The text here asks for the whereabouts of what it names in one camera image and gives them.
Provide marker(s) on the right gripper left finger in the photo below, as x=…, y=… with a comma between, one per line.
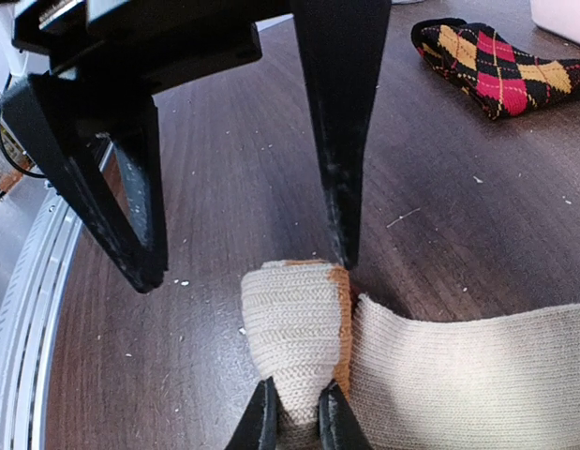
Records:
x=257, y=428

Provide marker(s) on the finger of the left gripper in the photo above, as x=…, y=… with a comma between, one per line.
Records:
x=341, y=46
x=53, y=118

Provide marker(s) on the aluminium front rail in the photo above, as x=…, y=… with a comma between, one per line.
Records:
x=29, y=319

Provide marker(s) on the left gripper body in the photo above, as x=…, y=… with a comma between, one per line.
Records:
x=160, y=44

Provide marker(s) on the pink divided organizer tray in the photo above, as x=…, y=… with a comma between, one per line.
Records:
x=560, y=17

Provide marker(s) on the argyle black red sock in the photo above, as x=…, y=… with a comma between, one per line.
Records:
x=504, y=80

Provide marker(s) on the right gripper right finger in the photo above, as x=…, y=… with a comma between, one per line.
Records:
x=338, y=427

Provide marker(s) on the beige striped sock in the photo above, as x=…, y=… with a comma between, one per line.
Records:
x=509, y=382

